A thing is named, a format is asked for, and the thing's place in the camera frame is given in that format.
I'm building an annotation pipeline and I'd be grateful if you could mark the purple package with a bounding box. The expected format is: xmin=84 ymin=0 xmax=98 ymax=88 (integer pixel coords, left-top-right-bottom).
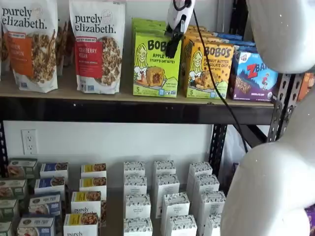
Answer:
xmin=304 ymin=204 xmax=315 ymax=228

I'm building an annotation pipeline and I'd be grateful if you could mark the yellow white granola box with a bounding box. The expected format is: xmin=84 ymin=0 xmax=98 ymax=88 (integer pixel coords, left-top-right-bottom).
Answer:
xmin=80 ymin=162 xmax=107 ymax=178
xmin=63 ymin=212 xmax=100 ymax=236
xmin=70 ymin=191 xmax=108 ymax=218
xmin=78 ymin=176 xmax=108 ymax=197

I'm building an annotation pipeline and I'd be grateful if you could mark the granola bag orange label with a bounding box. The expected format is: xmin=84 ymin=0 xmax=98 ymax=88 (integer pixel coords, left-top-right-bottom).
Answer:
xmin=0 ymin=0 xmax=59 ymax=93

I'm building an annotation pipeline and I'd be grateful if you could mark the black metal shelf rack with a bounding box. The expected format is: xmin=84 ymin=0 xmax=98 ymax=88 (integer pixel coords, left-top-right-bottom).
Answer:
xmin=0 ymin=72 xmax=304 ymax=179

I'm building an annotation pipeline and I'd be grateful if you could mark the blue oatmeal box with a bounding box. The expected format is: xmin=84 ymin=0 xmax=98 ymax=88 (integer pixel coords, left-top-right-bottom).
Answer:
xmin=33 ymin=176 xmax=66 ymax=195
xmin=39 ymin=162 xmax=69 ymax=179
xmin=16 ymin=214 xmax=57 ymax=236
xmin=28 ymin=192 xmax=63 ymax=217

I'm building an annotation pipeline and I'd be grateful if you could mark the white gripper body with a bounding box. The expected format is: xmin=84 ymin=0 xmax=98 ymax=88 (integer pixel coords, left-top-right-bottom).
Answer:
xmin=167 ymin=0 xmax=197 ymax=34

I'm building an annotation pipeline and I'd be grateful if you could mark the yellow Bobo's peanut butter box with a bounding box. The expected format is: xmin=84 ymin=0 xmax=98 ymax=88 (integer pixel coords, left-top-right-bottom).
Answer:
xmin=184 ymin=40 xmax=234 ymax=99
xmin=182 ymin=30 xmax=221 ymax=45
xmin=186 ymin=24 xmax=212 ymax=32

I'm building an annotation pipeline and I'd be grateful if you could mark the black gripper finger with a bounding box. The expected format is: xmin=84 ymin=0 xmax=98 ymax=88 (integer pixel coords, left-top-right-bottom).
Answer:
xmin=165 ymin=29 xmax=185 ymax=59

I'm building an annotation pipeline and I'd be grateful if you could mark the white floral print box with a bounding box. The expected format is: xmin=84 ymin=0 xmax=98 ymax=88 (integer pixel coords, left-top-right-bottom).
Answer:
xmin=153 ymin=160 xmax=177 ymax=177
xmin=161 ymin=192 xmax=190 ymax=222
xmin=154 ymin=174 xmax=180 ymax=219
xmin=125 ymin=194 xmax=152 ymax=219
xmin=196 ymin=191 xmax=227 ymax=222
xmin=203 ymin=212 xmax=223 ymax=236
xmin=123 ymin=217 xmax=153 ymax=236
xmin=191 ymin=174 xmax=221 ymax=197
xmin=123 ymin=161 xmax=146 ymax=177
xmin=187 ymin=161 xmax=214 ymax=195
xmin=123 ymin=175 xmax=148 ymax=196
xmin=167 ymin=214 xmax=198 ymax=236

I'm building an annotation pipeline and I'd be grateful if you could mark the wooden shelf board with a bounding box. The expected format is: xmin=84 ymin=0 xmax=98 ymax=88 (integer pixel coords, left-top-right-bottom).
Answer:
xmin=0 ymin=59 xmax=276 ymax=108

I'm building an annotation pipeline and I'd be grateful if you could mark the green oatmeal box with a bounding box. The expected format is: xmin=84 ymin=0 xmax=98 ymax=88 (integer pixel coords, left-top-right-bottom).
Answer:
xmin=0 ymin=198 xmax=20 ymax=220
xmin=6 ymin=157 xmax=38 ymax=179
xmin=0 ymin=220 xmax=15 ymax=236
xmin=0 ymin=178 xmax=29 ymax=200

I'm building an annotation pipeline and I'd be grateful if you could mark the white granola bag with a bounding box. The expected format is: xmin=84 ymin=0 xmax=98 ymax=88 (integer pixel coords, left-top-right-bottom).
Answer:
xmin=55 ymin=18 xmax=72 ymax=76

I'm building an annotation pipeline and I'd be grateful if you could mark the blue Zbar box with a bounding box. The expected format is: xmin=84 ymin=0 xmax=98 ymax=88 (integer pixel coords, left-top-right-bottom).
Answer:
xmin=215 ymin=31 xmax=244 ymax=42
xmin=231 ymin=40 xmax=256 ymax=47
xmin=228 ymin=50 xmax=280 ymax=102
xmin=235 ymin=45 xmax=259 ymax=54

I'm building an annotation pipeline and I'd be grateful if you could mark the white wall outlet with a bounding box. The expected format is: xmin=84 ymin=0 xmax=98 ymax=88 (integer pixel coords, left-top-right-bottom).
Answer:
xmin=21 ymin=129 xmax=38 ymax=155

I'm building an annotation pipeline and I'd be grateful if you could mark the granola bag red label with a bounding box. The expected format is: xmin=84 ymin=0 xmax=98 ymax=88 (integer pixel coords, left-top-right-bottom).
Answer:
xmin=68 ymin=0 xmax=128 ymax=95

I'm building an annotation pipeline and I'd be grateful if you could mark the green Bobo's apple pie box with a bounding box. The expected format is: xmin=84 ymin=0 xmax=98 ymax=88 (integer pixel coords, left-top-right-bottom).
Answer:
xmin=132 ymin=31 xmax=182 ymax=98
xmin=132 ymin=24 xmax=170 ymax=34
xmin=131 ymin=17 xmax=168 ymax=26

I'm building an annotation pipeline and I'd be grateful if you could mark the black cable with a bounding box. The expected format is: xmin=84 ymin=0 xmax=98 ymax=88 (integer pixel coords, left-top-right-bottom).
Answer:
xmin=191 ymin=7 xmax=249 ymax=152

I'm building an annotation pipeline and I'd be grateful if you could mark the orange box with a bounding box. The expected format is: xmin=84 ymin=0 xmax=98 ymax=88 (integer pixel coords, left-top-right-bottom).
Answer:
xmin=296 ymin=72 xmax=315 ymax=101

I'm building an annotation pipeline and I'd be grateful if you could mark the white patterned small boxes group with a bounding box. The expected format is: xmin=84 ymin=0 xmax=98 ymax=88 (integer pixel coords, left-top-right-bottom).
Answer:
xmin=4 ymin=157 xmax=222 ymax=236

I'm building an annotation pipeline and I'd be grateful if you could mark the white plastic bag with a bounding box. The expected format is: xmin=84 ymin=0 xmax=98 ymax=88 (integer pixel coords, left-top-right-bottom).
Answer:
xmin=220 ymin=124 xmax=249 ymax=170

